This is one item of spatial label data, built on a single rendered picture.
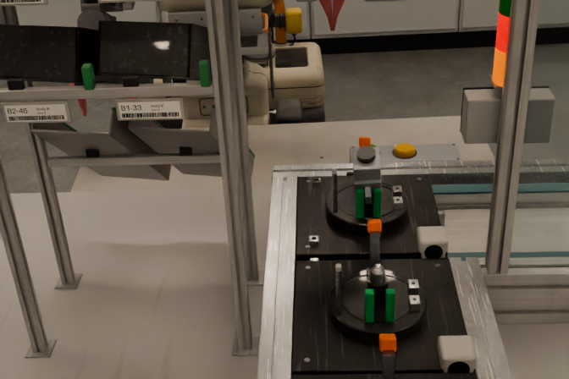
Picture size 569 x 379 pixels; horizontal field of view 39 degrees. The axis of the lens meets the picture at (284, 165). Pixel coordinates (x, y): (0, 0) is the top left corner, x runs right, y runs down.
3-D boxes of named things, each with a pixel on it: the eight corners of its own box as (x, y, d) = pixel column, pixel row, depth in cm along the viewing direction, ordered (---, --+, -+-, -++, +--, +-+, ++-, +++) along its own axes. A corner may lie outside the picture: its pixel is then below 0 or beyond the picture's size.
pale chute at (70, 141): (101, 176, 149) (105, 152, 150) (169, 180, 146) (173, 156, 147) (29, 130, 122) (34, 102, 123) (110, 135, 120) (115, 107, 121)
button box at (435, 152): (349, 171, 163) (349, 144, 160) (454, 168, 162) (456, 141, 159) (350, 189, 157) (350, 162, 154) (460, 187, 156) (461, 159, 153)
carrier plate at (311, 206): (298, 185, 150) (297, 175, 149) (428, 182, 149) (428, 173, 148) (295, 264, 129) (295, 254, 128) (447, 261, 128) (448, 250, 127)
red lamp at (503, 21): (492, 41, 112) (494, 7, 110) (528, 40, 112) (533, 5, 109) (499, 55, 108) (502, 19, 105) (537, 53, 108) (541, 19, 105)
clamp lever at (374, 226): (367, 268, 120) (367, 218, 119) (381, 268, 120) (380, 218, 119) (369, 276, 117) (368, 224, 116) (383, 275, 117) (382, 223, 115)
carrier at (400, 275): (295, 270, 128) (292, 204, 122) (449, 267, 127) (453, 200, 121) (292, 383, 107) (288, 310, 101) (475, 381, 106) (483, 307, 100)
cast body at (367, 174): (353, 163, 137) (351, 137, 131) (379, 162, 137) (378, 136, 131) (355, 205, 132) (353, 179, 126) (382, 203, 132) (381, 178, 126)
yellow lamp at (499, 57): (488, 74, 115) (492, 41, 112) (524, 73, 114) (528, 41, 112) (495, 89, 110) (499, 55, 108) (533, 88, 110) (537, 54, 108)
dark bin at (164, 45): (168, 79, 137) (169, 34, 136) (243, 82, 134) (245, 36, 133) (96, 75, 109) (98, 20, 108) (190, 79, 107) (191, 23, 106)
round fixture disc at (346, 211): (325, 189, 145) (324, 180, 144) (404, 188, 144) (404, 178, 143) (326, 235, 132) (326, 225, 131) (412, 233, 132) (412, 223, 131)
